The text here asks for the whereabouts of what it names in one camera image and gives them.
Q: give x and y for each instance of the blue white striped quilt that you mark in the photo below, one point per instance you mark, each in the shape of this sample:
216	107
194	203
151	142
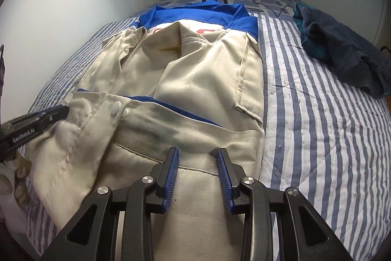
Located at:
305	126

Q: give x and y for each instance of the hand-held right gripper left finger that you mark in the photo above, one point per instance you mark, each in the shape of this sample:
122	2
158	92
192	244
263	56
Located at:
171	175

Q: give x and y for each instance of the dark blue cloth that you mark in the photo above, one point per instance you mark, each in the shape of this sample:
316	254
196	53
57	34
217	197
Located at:
342	47

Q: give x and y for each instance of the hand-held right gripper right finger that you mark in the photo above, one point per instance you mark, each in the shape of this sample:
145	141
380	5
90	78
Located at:
224	178

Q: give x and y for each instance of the beige and blue work jacket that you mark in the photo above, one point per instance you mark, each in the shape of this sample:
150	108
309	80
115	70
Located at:
198	80

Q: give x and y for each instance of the person's left hand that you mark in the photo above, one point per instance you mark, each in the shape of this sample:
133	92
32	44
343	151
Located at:
21	184

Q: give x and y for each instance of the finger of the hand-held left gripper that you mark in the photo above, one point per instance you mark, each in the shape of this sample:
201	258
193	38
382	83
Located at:
56	118
52	111

